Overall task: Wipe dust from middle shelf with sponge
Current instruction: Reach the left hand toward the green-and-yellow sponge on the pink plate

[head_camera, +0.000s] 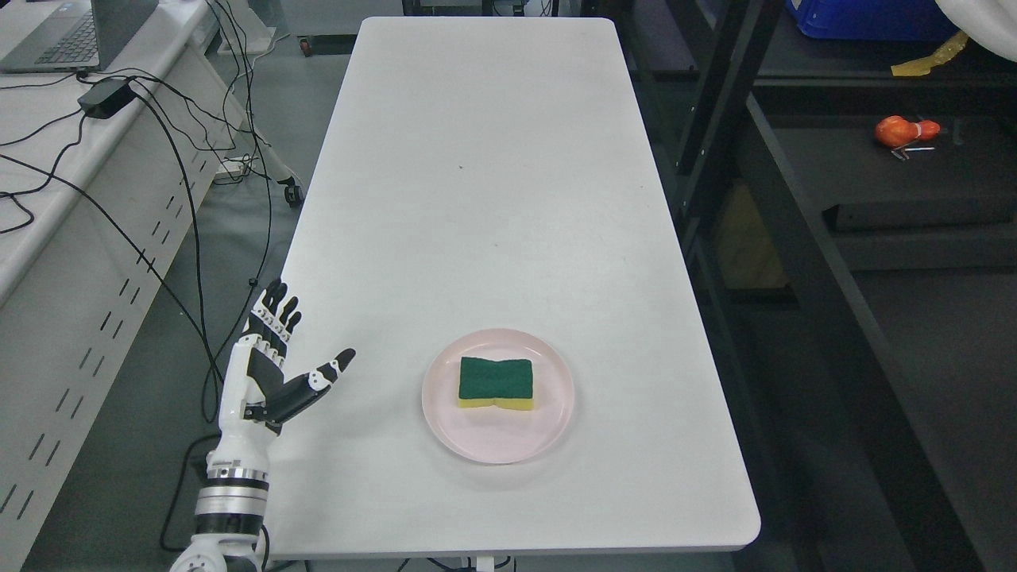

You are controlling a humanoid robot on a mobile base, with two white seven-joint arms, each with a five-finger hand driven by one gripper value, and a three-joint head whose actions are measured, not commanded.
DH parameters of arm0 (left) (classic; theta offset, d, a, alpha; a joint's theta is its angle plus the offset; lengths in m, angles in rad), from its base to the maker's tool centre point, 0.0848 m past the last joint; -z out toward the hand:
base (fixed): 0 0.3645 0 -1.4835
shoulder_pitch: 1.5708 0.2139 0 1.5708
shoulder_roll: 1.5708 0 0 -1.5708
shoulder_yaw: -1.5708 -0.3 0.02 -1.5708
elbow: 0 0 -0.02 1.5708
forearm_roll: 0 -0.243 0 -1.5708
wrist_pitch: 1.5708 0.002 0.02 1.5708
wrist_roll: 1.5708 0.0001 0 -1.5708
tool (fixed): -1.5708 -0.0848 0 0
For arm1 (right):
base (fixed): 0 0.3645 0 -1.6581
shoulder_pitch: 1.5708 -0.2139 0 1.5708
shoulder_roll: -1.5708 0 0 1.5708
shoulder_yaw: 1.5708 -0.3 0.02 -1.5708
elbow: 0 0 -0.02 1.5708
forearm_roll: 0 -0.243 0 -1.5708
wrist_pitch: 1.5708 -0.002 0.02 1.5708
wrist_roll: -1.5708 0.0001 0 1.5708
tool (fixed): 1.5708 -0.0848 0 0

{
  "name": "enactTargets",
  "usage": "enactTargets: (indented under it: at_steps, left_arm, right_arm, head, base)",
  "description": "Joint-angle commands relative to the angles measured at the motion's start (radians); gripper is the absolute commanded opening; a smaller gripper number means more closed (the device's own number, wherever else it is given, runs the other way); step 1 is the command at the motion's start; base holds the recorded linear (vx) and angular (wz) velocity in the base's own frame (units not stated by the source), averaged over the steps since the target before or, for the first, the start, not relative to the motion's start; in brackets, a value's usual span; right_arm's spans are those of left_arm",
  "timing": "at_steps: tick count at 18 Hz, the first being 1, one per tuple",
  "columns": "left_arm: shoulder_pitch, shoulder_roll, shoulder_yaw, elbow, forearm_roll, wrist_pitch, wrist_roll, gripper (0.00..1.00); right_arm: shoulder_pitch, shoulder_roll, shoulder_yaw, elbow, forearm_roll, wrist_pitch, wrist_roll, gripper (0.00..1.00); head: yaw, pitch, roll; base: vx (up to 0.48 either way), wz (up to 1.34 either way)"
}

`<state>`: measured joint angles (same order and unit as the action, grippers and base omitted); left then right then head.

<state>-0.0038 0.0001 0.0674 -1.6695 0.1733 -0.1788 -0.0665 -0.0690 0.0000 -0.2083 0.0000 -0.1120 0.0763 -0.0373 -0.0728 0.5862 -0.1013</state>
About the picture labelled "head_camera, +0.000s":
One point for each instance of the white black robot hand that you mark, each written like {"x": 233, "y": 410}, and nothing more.
{"x": 258, "y": 399}

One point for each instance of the green yellow sponge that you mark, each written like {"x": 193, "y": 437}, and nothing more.
{"x": 503, "y": 384}

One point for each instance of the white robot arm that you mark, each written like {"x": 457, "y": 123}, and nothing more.
{"x": 229, "y": 517}

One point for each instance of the black metal shelf rack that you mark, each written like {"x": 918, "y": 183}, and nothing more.
{"x": 861, "y": 308}

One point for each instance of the white power strip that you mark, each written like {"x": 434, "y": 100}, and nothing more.
{"x": 232, "y": 170}

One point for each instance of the pink round plate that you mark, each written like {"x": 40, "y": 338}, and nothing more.
{"x": 492, "y": 435}

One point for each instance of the white side desk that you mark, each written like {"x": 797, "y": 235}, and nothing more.
{"x": 103, "y": 208}

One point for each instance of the black power adapter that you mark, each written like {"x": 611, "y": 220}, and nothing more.
{"x": 106, "y": 97}

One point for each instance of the grey laptop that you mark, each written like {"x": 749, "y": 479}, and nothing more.
{"x": 79, "y": 36}

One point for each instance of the blue plastic bin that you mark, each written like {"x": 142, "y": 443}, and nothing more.
{"x": 876, "y": 21}

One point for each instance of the yellow tape strip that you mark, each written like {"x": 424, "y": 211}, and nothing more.
{"x": 943, "y": 54}

